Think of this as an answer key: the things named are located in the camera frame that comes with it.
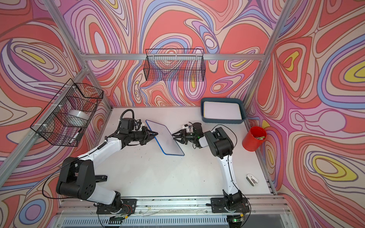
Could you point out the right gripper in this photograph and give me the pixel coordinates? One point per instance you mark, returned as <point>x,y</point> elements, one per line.
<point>183,134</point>

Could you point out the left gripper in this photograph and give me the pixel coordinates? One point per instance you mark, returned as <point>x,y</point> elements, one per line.
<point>146,135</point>

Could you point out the blue whiteboard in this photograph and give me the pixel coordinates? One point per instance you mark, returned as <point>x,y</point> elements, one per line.
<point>165,139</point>

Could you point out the yellow framed whiteboard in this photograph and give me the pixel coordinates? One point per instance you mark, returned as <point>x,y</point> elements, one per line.
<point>221,111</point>

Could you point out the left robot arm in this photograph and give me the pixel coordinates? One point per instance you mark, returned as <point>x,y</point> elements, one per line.
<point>77,178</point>

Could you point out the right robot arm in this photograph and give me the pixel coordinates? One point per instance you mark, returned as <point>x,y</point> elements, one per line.
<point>221,147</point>

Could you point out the teal plastic storage box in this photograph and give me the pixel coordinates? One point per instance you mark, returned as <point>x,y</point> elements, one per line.
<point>226,100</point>

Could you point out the white whiteboard eraser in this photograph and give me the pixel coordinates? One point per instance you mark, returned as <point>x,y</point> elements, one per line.
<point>252,180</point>

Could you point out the silver tape roll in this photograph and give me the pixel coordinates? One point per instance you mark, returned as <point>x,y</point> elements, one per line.
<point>77,115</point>

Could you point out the red plastic cup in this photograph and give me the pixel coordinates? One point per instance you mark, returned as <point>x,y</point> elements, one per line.
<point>249,142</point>

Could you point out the marker in left basket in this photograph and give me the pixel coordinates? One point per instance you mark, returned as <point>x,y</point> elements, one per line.
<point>75,139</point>

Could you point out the green circuit board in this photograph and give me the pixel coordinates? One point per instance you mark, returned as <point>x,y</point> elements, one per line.
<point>116,220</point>

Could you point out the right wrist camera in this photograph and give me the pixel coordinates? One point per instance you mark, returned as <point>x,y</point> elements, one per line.
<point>187,126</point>

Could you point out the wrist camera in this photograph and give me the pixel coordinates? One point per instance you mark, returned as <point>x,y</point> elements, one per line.
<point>187,126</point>
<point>129,124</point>

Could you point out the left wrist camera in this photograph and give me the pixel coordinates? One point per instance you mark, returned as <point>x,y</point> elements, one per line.
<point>129,124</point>

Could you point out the back black wire basket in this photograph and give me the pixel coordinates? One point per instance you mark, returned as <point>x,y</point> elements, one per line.
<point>174,64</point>

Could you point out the black wire basket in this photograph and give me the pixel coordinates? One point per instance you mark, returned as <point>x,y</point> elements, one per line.
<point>174,64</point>
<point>54,124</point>

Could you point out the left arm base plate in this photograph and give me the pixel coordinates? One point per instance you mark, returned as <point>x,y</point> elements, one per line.
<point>122,206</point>

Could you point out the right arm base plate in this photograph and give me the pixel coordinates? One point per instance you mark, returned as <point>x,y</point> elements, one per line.
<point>221,205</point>

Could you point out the left black wire basket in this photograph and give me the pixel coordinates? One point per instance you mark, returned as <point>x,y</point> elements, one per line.
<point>54,124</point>

